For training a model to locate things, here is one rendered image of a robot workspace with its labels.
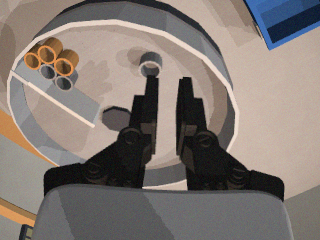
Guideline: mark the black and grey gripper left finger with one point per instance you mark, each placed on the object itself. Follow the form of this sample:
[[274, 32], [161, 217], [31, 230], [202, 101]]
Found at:
[[118, 164]]

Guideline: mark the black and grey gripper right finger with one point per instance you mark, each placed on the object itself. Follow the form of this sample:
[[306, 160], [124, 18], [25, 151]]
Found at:
[[214, 168]]

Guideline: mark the bronze bushing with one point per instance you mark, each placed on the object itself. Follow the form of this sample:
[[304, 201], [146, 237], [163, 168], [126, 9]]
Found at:
[[69, 56], [55, 46], [30, 60]]

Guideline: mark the grey metal bushing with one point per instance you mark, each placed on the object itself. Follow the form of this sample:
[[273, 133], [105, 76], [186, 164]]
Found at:
[[150, 57], [66, 85], [48, 72]]

